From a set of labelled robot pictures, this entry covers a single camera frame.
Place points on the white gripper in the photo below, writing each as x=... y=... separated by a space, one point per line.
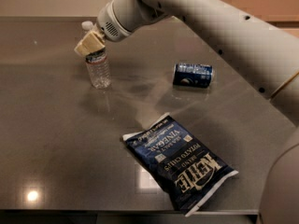
x=109 y=24

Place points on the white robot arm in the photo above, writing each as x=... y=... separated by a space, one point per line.
x=265 y=56

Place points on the clear plastic water bottle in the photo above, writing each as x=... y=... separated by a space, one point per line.
x=97 y=63

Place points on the blue kettle chips bag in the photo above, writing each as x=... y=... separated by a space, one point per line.
x=180 y=163

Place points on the blue pepsi can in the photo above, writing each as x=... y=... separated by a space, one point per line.
x=193 y=75

